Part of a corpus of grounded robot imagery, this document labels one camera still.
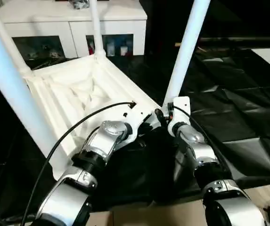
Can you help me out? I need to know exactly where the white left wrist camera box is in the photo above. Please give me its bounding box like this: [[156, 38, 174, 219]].
[[123, 106, 155, 142]]

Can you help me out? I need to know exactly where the small dark grey bundle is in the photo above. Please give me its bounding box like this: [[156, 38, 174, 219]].
[[70, 0, 90, 10]]

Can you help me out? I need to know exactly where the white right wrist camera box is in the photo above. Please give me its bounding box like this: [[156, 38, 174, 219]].
[[165, 97, 191, 137]]

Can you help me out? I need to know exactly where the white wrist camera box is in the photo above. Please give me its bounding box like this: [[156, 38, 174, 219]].
[[123, 106, 155, 142], [165, 97, 191, 137]]

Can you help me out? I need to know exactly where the tall clear bottle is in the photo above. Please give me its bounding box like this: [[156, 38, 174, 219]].
[[106, 39, 115, 56]]

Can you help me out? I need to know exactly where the white plastic table top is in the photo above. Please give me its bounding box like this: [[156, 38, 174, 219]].
[[24, 54, 173, 182]]

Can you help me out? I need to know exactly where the black plastic mat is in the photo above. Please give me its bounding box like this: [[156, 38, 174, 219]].
[[0, 45, 270, 217]]

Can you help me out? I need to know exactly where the white cabinet with glass doors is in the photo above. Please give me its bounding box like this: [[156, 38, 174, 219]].
[[0, 0, 148, 59]]

